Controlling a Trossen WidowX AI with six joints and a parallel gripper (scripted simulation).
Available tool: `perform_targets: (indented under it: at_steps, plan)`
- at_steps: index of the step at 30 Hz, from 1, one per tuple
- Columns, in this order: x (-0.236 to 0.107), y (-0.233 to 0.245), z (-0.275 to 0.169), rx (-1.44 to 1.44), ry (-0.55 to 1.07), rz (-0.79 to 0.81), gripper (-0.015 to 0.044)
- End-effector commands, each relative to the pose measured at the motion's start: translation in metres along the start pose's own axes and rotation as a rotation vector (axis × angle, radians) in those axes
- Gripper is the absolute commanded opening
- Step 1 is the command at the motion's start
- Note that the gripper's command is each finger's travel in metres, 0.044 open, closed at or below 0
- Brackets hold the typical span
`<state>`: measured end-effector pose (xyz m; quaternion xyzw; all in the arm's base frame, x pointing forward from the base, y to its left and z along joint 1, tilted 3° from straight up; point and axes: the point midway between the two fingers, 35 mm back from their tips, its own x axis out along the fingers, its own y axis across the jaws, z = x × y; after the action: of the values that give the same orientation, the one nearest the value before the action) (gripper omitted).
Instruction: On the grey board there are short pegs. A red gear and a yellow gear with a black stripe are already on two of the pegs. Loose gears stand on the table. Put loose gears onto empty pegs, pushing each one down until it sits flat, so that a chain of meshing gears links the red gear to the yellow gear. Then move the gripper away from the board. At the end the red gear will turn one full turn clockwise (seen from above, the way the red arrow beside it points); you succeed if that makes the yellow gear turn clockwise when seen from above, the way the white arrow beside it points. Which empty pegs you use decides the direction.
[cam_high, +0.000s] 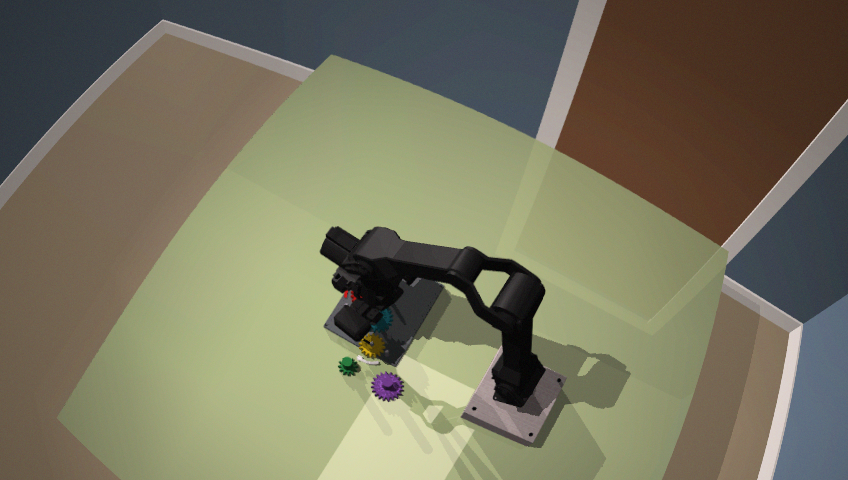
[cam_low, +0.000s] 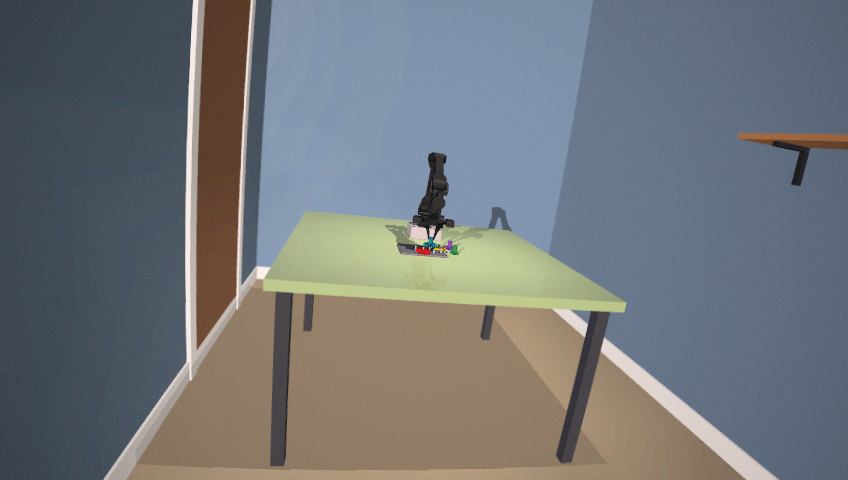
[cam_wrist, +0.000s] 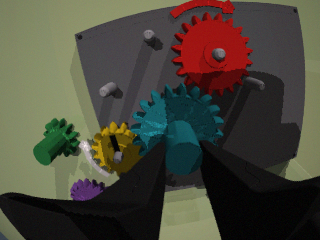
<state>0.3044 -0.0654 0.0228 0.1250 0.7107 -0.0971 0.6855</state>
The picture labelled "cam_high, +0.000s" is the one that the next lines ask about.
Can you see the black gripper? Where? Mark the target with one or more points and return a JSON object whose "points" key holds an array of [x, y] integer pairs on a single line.
{"points": [[357, 319]]}

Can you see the dark green gear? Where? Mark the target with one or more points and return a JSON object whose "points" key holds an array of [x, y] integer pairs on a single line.
{"points": [[348, 366]]}

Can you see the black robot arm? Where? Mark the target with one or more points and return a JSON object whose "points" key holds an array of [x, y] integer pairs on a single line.
{"points": [[382, 259]]}

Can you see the teal gear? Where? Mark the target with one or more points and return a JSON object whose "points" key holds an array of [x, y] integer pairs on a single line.
{"points": [[384, 322]]}

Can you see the yellow gear with black stripe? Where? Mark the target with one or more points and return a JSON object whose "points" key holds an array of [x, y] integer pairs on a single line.
{"points": [[372, 351]]}

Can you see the purple gear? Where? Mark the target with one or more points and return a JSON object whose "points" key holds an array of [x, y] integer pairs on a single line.
{"points": [[387, 386]]}

